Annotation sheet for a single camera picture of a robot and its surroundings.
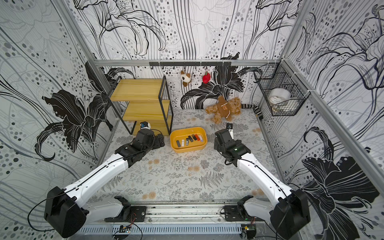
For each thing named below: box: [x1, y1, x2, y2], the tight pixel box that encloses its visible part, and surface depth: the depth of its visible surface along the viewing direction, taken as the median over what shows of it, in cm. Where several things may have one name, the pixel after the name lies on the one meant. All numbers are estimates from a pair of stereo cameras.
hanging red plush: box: [202, 71, 211, 84], surface depth 97 cm
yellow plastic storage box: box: [170, 127, 208, 153], surface depth 103 cm
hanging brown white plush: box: [180, 70, 192, 87], surface depth 95 cm
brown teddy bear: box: [205, 95, 242, 124], surface depth 113 cm
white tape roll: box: [268, 88, 292, 105], surface depth 75 cm
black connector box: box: [241, 224, 257, 240], surface depth 71 cm
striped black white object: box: [241, 104, 264, 120], surface depth 121 cm
